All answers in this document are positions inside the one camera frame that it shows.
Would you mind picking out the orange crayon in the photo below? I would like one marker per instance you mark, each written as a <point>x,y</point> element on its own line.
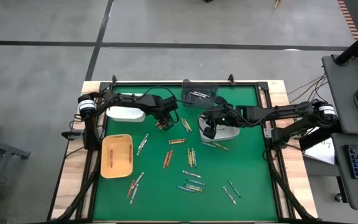
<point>130,154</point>
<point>130,188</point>
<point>169,158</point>
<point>177,140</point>
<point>158,125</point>
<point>166,159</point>
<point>111,158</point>

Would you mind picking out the dark grey plastic bin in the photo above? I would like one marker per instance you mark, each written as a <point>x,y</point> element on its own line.
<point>186,99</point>

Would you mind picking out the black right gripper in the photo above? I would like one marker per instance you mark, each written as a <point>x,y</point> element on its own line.
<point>225,116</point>

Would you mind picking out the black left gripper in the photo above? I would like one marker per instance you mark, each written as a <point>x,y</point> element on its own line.
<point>163,105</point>

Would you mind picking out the white plastic bin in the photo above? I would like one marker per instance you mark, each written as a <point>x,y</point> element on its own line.
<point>126,116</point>

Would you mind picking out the yellow green crayon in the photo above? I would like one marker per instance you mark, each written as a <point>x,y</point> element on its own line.
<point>177,142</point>

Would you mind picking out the black clamp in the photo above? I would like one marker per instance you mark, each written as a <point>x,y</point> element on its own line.
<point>231,78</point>
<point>114,79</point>

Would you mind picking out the grey desk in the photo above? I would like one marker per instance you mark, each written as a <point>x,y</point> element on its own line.
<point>343,93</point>
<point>340,186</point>

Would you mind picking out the black caster wheel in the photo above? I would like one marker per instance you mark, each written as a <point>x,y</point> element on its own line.
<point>339,198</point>

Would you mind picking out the orange plastic bin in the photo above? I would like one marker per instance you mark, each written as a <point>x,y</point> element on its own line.
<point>121,168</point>

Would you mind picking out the grey metal cart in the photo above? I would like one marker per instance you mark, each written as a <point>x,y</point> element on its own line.
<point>14,151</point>

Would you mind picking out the blue green crayon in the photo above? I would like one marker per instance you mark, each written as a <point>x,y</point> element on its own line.
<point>234,188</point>

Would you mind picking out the light grey plastic bin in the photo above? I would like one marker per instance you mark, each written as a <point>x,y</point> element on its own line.
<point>228,133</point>

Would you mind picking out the black mount bracket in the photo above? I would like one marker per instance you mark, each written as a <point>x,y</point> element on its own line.
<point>70,134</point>

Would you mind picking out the white paper sheet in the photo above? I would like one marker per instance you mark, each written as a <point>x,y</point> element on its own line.
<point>323,152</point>

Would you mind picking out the grey metal bracket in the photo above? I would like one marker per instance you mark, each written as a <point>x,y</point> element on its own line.
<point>267,133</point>

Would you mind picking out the white crayon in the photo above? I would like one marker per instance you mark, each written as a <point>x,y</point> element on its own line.
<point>202,95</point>
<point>197,93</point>
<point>229,195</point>
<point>140,148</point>
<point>134,194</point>
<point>138,179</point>
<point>191,173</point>
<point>143,141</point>

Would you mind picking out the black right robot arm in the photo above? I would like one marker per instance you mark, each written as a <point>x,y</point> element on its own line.
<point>291,110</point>

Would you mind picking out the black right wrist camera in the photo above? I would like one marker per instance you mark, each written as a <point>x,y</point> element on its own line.
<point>209,132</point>

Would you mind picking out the black pole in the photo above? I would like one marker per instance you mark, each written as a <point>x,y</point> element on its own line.
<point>357,46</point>

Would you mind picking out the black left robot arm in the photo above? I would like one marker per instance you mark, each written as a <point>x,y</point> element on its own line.
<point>129,101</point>

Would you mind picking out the wooden sticks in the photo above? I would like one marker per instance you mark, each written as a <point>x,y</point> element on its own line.
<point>277,3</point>

